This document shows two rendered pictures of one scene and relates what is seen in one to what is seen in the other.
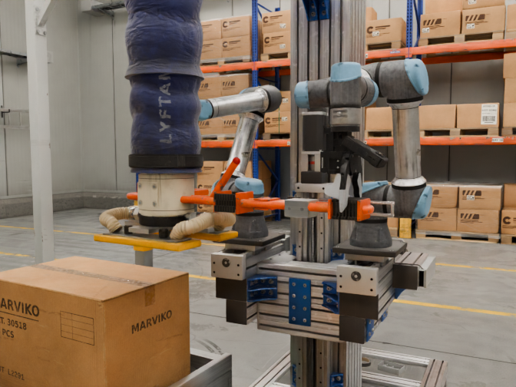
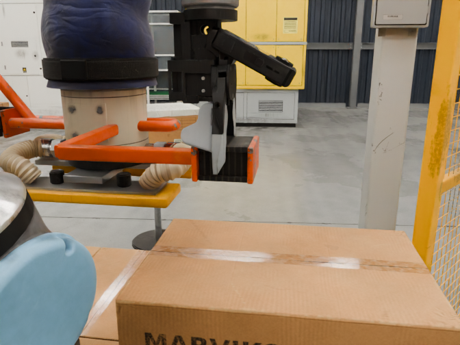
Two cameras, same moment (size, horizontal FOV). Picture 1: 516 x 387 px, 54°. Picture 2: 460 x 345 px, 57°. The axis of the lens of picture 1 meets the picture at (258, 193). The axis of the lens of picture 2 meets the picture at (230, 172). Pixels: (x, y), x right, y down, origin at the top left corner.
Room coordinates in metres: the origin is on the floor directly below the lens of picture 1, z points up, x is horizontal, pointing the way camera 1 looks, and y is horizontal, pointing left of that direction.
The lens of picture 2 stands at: (2.50, 0.18, 1.38)
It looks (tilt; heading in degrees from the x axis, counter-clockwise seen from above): 16 degrees down; 157
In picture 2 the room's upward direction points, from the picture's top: straight up
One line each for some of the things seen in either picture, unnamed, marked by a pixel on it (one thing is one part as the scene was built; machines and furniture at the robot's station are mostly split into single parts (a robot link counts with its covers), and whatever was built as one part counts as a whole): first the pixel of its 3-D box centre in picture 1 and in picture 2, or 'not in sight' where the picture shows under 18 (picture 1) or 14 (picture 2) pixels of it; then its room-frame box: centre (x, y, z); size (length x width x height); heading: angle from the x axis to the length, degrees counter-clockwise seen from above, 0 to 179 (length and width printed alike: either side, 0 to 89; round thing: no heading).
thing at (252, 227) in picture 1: (249, 223); not in sight; (2.06, 0.03, 1.09); 0.15 x 0.15 x 0.10
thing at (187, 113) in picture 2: not in sight; (153, 135); (-0.41, 0.81, 0.82); 0.60 x 0.40 x 0.40; 86
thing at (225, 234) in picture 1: (186, 227); (90, 183); (1.66, 0.23, 1.13); 0.34 x 0.10 x 0.05; 59
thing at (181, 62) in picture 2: not in sight; (205, 58); (1.94, 0.38, 1.37); 0.09 x 0.08 x 0.12; 59
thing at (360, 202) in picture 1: (348, 208); not in sight; (1.26, -0.23, 1.23); 0.08 x 0.07 x 0.05; 59
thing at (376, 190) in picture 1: (373, 199); not in sight; (1.83, -0.42, 1.20); 0.13 x 0.12 x 0.14; 58
